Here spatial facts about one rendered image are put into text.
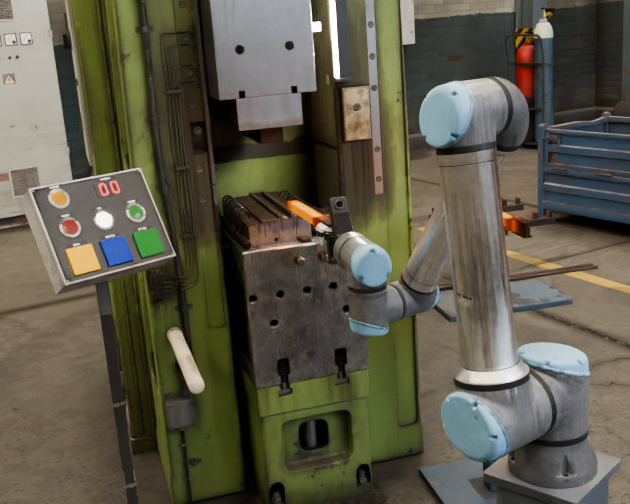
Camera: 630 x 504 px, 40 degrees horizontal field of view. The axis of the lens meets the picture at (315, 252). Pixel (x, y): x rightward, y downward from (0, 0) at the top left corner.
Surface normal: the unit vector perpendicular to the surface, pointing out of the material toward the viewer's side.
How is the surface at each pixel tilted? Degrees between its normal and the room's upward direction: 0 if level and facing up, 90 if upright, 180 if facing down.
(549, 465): 70
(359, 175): 90
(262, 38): 90
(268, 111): 90
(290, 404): 90
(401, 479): 0
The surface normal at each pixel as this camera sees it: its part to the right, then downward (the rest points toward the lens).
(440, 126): -0.81, 0.08
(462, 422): -0.78, 0.30
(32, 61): 0.49, 0.19
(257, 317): 0.29, 0.23
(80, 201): 0.54, -0.35
